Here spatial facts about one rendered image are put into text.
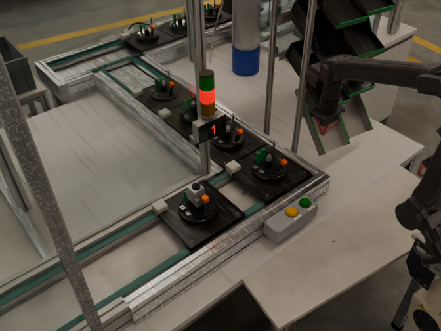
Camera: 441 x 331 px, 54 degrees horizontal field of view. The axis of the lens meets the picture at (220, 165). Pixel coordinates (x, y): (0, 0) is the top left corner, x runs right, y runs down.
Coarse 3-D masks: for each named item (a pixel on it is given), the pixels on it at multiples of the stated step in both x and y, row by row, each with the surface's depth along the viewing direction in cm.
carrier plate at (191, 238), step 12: (180, 192) 161; (216, 192) 160; (168, 204) 156; (228, 204) 156; (168, 216) 152; (216, 216) 152; (228, 216) 151; (240, 216) 151; (180, 228) 148; (192, 228) 148; (204, 228) 148; (216, 228) 147; (180, 240) 145; (192, 240) 144; (204, 240) 144
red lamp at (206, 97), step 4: (200, 92) 142; (204, 92) 140; (208, 92) 140; (212, 92) 141; (200, 96) 143; (204, 96) 142; (208, 96) 141; (212, 96) 142; (200, 100) 144; (204, 100) 143; (208, 100) 143; (212, 100) 143
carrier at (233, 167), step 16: (240, 160) 174; (256, 160) 169; (272, 160) 166; (288, 160) 174; (240, 176) 167; (256, 176) 165; (272, 176) 164; (288, 176) 167; (304, 176) 166; (256, 192) 160; (272, 192) 160
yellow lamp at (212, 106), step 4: (200, 104) 146; (204, 104) 144; (208, 104) 144; (212, 104) 144; (204, 108) 145; (208, 108) 145; (212, 108) 145; (204, 112) 146; (208, 112) 146; (212, 112) 146; (208, 116) 147
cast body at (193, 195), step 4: (192, 184) 146; (196, 184) 146; (188, 188) 146; (192, 188) 145; (196, 188) 145; (200, 188) 146; (204, 188) 146; (188, 192) 148; (192, 192) 145; (196, 192) 145; (200, 192) 146; (204, 192) 147; (188, 196) 149; (192, 196) 146; (196, 196) 146; (192, 200) 148; (196, 200) 146; (200, 200) 146; (196, 204) 147; (200, 204) 147
